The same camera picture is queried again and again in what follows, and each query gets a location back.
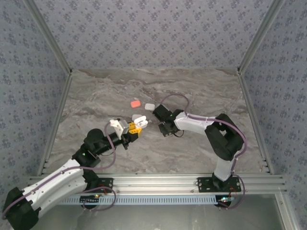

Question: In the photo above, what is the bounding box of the small circuit board with LED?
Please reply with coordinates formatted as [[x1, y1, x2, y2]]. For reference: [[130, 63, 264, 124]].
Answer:
[[80, 194, 101, 205], [216, 195, 235, 206]]

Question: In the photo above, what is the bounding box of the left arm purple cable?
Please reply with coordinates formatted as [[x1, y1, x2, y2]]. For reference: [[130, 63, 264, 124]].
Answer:
[[1, 122, 117, 220]]

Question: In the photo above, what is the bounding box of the aluminium side rail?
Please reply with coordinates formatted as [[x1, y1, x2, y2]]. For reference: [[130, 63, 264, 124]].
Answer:
[[237, 70, 274, 174], [37, 71, 72, 177]]

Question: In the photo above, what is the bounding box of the wide aluminium base rail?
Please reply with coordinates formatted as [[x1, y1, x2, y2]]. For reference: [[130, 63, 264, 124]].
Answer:
[[27, 174, 288, 194]]

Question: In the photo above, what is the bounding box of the white slotted cable duct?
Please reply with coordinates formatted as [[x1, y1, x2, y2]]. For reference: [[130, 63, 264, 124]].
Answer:
[[55, 194, 223, 206]]

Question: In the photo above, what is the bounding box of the aluminium diagonal frame post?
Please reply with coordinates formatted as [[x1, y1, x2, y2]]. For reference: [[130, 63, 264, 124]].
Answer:
[[24, 0, 72, 74], [237, 0, 287, 72]]

